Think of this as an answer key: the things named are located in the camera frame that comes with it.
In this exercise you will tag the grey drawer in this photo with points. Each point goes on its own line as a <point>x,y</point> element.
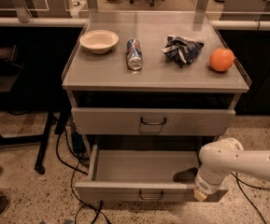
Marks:
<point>139,176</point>
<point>139,121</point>

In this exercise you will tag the blue silver drink can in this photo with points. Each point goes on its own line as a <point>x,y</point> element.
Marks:
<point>134,55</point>

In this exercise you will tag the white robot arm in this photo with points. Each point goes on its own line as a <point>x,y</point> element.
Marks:
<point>220,158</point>

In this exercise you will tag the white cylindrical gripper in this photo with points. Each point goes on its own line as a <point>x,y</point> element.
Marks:
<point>205,184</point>

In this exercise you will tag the crumpled blue chip bag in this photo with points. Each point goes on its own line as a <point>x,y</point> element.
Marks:
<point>182,50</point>

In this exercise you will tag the orange fruit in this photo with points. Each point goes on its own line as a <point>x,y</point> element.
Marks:
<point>221,60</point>

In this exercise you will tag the black power adapter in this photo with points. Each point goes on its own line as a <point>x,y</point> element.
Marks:
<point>77,142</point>

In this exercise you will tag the white paper bowl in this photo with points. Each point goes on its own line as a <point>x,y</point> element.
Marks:
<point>99,41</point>

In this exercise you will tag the grey drawer cabinet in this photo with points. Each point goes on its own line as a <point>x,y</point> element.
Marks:
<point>106,81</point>

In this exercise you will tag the black table frame leg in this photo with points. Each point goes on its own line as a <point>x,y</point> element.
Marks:
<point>41,139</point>

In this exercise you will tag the grey top drawer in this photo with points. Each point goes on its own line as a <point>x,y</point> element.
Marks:
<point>139,121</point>

